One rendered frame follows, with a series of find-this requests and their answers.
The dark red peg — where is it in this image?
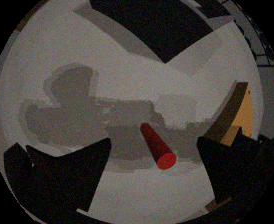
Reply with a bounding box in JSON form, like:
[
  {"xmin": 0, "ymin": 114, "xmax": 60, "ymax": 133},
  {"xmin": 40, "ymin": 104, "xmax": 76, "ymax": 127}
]
[{"xmin": 140, "ymin": 123, "xmax": 177, "ymax": 171}]

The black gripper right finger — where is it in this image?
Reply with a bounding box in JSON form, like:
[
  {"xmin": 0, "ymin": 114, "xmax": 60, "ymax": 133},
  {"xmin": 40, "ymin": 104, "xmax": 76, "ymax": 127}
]
[{"xmin": 196, "ymin": 136, "xmax": 269, "ymax": 205}]

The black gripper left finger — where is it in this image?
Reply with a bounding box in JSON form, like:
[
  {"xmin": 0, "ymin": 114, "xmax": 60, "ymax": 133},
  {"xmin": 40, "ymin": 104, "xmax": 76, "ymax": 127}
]
[{"xmin": 25, "ymin": 139, "xmax": 112, "ymax": 212}]

